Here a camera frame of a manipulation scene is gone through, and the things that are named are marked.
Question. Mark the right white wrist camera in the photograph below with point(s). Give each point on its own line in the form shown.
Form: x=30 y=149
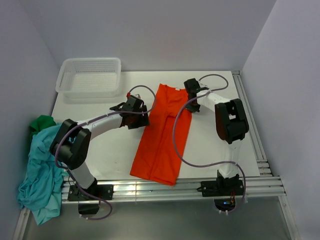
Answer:
x=203 y=87

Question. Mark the green t shirt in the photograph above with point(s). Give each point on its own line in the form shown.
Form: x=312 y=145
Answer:
x=41 y=123

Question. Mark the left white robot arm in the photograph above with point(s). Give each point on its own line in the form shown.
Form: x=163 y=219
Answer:
x=71 y=144

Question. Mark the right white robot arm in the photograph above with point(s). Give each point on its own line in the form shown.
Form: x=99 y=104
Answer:
x=231 y=125

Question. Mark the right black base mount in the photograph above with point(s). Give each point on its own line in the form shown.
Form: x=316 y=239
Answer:
x=228 y=194

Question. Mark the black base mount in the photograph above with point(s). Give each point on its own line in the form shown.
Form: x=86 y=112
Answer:
x=102 y=191
x=228 y=194

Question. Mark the aluminium rail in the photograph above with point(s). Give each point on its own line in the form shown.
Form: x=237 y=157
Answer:
x=186 y=189
x=262 y=161

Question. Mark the right aluminium rail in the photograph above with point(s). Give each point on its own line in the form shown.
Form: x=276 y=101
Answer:
x=262 y=161

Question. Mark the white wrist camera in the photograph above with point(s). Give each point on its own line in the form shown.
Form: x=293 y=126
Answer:
x=203 y=87
x=137 y=96

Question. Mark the teal t shirt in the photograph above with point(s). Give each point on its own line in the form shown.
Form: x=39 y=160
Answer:
x=41 y=189

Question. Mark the white perforated plastic basket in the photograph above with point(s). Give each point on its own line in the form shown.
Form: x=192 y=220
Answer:
x=90 y=78

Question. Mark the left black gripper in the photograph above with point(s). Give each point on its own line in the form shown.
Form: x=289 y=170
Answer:
x=143 y=121

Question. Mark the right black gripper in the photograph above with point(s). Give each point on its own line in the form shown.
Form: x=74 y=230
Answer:
x=192 y=109

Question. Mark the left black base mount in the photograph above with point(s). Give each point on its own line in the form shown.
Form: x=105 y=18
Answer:
x=102 y=191

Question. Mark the orange t shirt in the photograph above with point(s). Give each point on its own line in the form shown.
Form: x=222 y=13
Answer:
x=156 y=159

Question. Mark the front aluminium rail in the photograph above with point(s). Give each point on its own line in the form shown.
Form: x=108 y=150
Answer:
x=186 y=189

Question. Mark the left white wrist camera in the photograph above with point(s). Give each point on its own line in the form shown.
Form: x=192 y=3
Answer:
x=137 y=96

